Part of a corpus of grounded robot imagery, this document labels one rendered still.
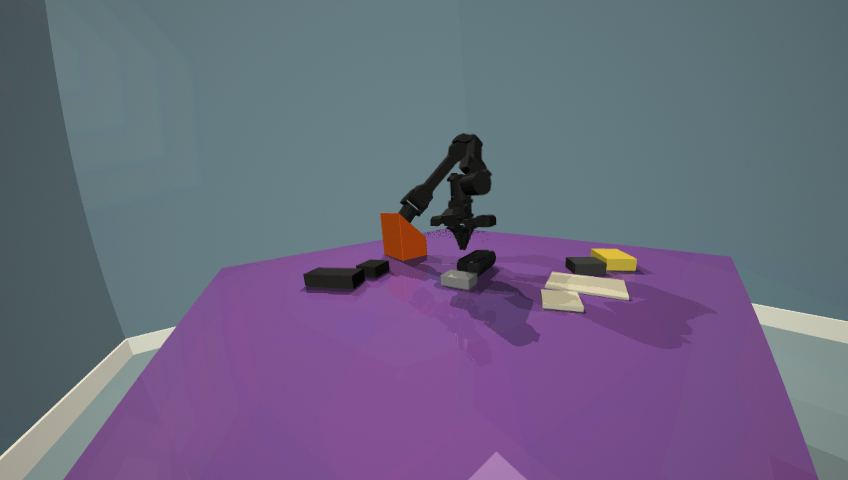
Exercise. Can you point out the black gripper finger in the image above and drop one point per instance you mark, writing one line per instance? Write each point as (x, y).
(458, 235)
(467, 232)

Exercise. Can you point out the yellow rectangular block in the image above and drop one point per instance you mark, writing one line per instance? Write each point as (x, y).
(615, 259)

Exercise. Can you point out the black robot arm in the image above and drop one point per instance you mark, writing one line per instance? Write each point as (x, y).
(476, 181)

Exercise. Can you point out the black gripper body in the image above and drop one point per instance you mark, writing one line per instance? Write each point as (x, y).
(471, 221)

